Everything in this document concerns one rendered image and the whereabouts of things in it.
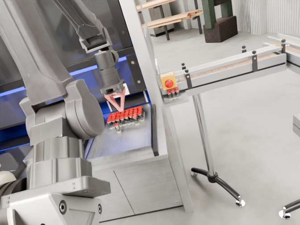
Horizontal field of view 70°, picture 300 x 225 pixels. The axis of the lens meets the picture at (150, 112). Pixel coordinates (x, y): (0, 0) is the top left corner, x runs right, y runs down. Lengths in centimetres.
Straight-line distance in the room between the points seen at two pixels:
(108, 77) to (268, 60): 90
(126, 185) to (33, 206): 123
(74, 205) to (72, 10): 46
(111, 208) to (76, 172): 136
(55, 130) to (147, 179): 115
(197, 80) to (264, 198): 97
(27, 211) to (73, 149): 9
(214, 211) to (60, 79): 149
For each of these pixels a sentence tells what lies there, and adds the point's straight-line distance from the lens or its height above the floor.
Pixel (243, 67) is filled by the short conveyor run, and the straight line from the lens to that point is 128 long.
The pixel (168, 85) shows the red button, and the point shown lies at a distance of 105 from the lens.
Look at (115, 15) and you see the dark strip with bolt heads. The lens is 103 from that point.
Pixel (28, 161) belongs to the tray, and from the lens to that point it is 113.
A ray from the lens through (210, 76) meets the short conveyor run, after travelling 123.
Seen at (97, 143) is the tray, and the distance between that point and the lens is 100.
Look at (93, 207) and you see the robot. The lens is 36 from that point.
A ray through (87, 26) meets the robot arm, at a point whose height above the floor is 136.
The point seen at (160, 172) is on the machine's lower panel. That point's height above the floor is 43.
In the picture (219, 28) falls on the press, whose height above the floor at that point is 32.
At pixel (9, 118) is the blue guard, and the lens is 139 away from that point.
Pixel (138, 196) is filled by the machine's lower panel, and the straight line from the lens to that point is 156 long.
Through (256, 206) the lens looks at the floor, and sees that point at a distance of 172.
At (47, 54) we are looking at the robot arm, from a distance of 37.
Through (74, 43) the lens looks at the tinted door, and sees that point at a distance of 110.
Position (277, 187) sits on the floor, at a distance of 183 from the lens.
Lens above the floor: 138
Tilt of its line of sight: 27 degrees down
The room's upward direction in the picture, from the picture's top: 18 degrees counter-clockwise
